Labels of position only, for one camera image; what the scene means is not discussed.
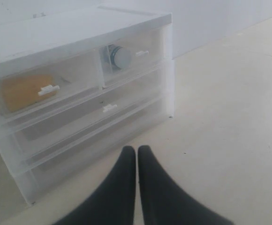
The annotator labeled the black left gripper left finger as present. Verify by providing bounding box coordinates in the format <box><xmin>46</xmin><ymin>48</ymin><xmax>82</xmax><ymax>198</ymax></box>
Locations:
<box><xmin>56</xmin><ymin>146</ymin><xmax>136</xmax><ymax>225</ymax></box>

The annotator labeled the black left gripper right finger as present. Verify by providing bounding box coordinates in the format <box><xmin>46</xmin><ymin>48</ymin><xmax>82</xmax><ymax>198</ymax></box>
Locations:
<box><xmin>138</xmin><ymin>145</ymin><xmax>234</xmax><ymax>225</ymax></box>

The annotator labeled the white blue pill bottle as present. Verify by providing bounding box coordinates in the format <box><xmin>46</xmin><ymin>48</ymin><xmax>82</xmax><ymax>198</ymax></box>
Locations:
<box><xmin>108</xmin><ymin>45</ymin><xmax>132</xmax><ymax>70</ymax></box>

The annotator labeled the yellow cheese wedge toy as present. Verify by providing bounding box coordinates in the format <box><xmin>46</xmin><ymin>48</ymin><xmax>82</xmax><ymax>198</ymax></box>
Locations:
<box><xmin>1</xmin><ymin>75</ymin><xmax>60</xmax><ymax>112</ymax></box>

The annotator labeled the bottom wide clear drawer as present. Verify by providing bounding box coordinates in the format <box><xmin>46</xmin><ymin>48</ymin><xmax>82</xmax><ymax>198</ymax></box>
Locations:
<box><xmin>28</xmin><ymin>95</ymin><xmax>168</xmax><ymax>204</ymax></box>

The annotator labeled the wide clear drawer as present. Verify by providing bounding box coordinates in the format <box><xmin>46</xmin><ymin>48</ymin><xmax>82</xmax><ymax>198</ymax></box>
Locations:
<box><xmin>10</xmin><ymin>63</ymin><xmax>167</xmax><ymax>160</ymax></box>
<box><xmin>28</xmin><ymin>95</ymin><xmax>168</xmax><ymax>204</ymax></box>

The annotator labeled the middle wide clear drawer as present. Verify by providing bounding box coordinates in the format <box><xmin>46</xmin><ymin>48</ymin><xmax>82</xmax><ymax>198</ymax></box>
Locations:
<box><xmin>10</xmin><ymin>63</ymin><xmax>167</xmax><ymax>160</ymax></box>

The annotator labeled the white plastic drawer cabinet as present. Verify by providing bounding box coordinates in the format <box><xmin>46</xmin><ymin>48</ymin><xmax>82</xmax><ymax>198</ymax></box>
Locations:
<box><xmin>0</xmin><ymin>5</ymin><xmax>174</xmax><ymax>205</ymax></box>

